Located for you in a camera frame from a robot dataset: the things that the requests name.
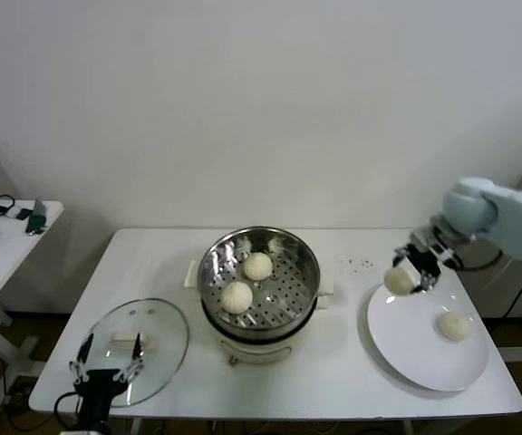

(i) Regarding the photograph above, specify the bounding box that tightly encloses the large white plate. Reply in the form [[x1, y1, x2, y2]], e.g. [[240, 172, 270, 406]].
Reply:
[[366, 283, 489, 393]]

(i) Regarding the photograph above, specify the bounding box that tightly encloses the small white side table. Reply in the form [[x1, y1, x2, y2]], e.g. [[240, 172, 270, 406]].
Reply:
[[0, 198, 65, 377]]

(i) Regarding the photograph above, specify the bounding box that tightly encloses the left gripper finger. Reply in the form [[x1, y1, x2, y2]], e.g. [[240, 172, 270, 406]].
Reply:
[[69, 333, 95, 386], [118, 333, 147, 384]]

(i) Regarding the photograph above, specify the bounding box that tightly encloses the white steamed baozi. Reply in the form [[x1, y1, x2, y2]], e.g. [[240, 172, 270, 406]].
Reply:
[[220, 280, 254, 314], [437, 311, 475, 343], [242, 252, 274, 281], [383, 265, 419, 296]]

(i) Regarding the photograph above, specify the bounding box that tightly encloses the cream electric pot base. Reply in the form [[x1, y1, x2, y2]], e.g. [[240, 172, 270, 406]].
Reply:
[[201, 294, 319, 367]]

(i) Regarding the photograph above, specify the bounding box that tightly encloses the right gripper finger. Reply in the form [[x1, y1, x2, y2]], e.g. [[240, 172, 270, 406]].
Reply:
[[391, 246, 411, 269], [411, 270, 441, 295]]

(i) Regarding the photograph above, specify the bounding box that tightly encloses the green handheld tool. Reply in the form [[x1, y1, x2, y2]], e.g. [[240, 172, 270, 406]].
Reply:
[[26, 198, 50, 237]]

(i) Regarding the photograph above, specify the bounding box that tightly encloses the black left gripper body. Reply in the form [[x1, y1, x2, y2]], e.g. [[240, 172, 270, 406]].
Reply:
[[73, 369, 129, 435]]

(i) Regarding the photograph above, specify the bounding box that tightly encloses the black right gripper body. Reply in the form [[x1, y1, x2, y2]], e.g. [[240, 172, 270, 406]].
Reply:
[[403, 242, 443, 276]]

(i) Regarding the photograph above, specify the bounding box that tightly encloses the stainless steel steamer basket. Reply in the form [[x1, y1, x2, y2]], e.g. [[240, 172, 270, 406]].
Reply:
[[183, 225, 335, 339]]

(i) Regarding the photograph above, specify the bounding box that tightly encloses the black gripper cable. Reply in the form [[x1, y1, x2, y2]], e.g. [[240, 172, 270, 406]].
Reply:
[[53, 391, 83, 430], [459, 246, 505, 273]]

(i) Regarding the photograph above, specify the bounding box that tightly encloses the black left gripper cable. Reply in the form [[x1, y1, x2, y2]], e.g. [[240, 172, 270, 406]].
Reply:
[[53, 391, 83, 430]]

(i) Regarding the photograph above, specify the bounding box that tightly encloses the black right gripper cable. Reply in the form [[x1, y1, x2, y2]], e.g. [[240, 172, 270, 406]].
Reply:
[[459, 246, 505, 273]]

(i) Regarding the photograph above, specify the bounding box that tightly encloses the round glass pot lid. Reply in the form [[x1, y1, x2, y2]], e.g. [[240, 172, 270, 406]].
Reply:
[[76, 297, 190, 408]]

